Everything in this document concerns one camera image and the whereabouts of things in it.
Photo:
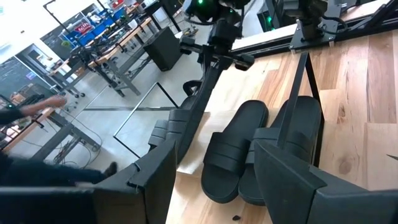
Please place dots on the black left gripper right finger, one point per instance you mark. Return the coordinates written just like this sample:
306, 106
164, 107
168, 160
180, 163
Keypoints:
295, 193

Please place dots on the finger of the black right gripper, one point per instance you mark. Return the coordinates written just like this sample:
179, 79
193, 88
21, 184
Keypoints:
209, 60
225, 63

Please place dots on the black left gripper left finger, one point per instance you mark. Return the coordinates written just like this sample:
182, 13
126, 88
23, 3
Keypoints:
149, 186

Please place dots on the black slide sandal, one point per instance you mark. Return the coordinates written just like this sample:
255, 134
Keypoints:
230, 149
186, 124
306, 124

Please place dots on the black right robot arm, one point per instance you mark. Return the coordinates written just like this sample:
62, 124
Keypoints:
311, 25

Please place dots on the black square cabinet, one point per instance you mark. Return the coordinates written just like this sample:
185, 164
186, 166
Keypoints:
163, 48

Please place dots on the small dark crumb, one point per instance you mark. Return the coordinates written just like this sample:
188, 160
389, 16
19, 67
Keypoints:
236, 217

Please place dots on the wooden top workbench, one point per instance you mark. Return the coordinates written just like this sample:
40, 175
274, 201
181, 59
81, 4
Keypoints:
121, 46

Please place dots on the person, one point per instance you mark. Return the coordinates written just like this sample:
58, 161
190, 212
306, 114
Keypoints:
37, 174

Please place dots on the blue storage bin rack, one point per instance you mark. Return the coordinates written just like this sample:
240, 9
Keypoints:
93, 26

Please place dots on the person's hand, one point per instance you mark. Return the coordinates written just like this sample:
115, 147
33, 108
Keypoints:
57, 101

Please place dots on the black chalkboard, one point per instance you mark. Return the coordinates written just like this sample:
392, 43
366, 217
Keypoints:
15, 77

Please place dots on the black table frame rail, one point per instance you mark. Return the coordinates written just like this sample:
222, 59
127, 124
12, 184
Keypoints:
367, 23

